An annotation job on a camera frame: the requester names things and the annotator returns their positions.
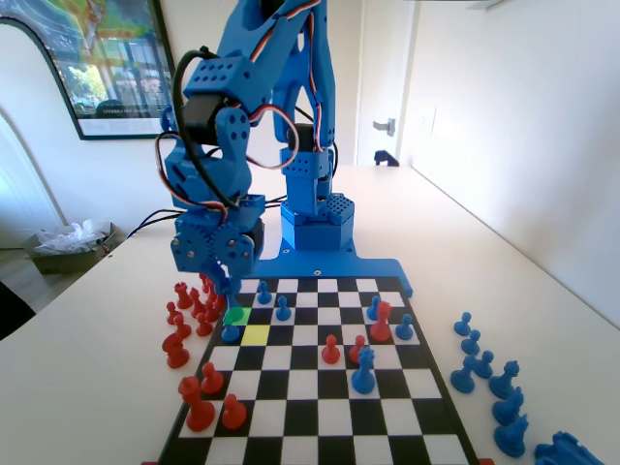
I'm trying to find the large red piece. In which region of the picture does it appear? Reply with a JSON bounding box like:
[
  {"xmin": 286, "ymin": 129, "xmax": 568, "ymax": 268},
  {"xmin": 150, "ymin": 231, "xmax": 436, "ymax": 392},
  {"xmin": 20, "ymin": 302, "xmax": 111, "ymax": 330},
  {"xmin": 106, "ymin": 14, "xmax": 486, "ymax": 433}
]
[{"xmin": 177, "ymin": 375, "xmax": 217, "ymax": 433}]

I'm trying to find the tall blue piece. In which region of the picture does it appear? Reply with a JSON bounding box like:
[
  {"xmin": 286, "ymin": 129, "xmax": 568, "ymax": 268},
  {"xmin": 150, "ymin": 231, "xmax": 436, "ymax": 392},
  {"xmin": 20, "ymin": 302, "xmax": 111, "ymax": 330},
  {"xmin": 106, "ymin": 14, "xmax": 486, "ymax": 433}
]
[{"xmin": 349, "ymin": 346, "xmax": 378, "ymax": 396}]

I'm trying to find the blue chess queen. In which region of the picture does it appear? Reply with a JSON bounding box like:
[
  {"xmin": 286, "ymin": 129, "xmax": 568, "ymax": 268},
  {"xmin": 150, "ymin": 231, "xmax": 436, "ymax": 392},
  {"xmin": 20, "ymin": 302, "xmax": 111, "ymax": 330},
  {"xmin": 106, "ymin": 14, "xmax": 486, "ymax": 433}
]
[{"xmin": 487, "ymin": 359, "xmax": 520, "ymax": 401}]

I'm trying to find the black white chessboard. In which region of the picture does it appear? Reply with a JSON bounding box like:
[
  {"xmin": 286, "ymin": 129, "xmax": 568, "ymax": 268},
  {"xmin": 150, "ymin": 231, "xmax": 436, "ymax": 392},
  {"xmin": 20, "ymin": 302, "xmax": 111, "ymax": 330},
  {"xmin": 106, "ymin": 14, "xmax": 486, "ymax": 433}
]
[{"xmin": 153, "ymin": 274, "xmax": 481, "ymax": 465}]

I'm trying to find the white plastic bag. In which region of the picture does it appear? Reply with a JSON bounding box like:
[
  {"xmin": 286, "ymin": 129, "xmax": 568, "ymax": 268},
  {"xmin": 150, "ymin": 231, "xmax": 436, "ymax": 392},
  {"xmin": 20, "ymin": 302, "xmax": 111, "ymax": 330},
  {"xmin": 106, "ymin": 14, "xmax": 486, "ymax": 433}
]
[{"xmin": 36, "ymin": 218, "xmax": 110, "ymax": 256}]

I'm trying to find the cardboard box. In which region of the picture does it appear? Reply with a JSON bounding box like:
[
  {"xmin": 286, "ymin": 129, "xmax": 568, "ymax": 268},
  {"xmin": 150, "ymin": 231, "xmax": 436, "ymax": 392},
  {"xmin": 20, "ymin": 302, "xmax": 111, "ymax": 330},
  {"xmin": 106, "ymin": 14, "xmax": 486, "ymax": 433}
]
[{"xmin": 24, "ymin": 221, "xmax": 122, "ymax": 275}]

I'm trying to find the black power cable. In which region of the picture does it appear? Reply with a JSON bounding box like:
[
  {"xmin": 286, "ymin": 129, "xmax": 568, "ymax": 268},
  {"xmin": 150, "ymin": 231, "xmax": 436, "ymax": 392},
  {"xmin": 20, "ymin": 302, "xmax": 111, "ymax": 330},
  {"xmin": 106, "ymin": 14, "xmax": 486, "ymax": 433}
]
[
  {"xmin": 126, "ymin": 207, "xmax": 178, "ymax": 238},
  {"xmin": 131, "ymin": 213, "xmax": 178, "ymax": 239}
]

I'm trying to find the blue arm base plate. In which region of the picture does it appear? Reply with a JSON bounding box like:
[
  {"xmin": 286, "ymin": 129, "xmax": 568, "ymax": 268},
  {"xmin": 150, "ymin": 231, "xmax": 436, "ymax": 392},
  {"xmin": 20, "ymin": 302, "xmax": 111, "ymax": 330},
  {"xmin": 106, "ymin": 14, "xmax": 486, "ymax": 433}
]
[{"xmin": 231, "ymin": 244, "xmax": 417, "ymax": 297}]

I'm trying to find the black camera cable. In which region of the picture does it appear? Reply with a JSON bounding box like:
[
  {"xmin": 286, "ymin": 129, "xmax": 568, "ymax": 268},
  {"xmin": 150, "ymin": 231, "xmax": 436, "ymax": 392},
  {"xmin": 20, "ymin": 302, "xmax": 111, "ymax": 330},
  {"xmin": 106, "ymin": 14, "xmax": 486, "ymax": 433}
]
[{"xmin": 171, "ymin": 46, "xmax": 241, "ymax": 210}]

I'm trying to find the black framed wall poster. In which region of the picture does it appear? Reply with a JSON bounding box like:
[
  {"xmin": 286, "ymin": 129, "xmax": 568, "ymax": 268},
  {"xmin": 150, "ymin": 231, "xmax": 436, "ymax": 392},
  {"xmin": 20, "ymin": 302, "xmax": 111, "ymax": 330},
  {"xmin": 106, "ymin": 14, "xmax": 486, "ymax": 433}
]
[{"xmin": 0, "ymin": 0, "xmax": 176, "ymax": 142}]

